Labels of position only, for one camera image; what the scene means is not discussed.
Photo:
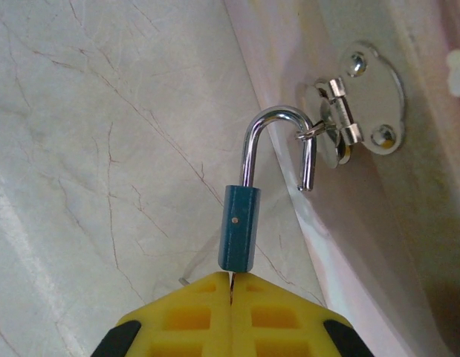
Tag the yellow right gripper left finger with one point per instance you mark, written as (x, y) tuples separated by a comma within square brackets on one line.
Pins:
[(185, 320)]

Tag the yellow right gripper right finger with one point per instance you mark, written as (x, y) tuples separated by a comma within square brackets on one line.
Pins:
[(285, 320)]

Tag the blue padlock with silver shackle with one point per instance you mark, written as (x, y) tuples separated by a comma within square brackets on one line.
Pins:
[(239, 227)]

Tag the clear plastic strip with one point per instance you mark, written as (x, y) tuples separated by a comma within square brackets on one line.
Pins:
[(200, 266)]

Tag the pink illustrated tin box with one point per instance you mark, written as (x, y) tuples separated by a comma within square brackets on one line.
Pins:
[(382, 223)]

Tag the silver metal hasp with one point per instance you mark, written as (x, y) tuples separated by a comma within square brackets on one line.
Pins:
[(378, 96)]

